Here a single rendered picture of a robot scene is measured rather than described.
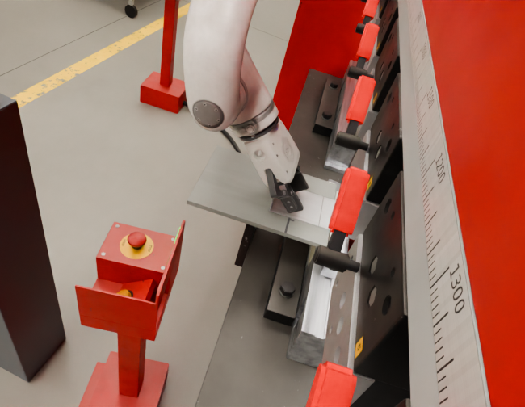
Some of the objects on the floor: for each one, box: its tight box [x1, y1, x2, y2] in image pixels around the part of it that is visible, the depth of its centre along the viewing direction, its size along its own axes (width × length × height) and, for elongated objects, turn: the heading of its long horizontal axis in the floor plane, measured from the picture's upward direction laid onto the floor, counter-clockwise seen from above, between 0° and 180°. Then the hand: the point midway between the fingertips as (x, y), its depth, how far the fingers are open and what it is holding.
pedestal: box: [140, 0, 187, 114], centre depth 243 cm, size 20×25×83 cm
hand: (295, 193), depth 80 cm, fingers open, 5 cm apart
